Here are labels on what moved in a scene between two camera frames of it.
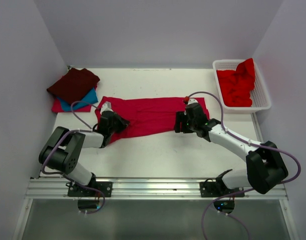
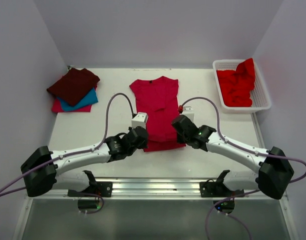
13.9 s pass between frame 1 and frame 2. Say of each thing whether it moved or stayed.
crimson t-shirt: moved
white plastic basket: stayed
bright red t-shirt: stayed
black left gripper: moved
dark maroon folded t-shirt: stayed
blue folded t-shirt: stayed
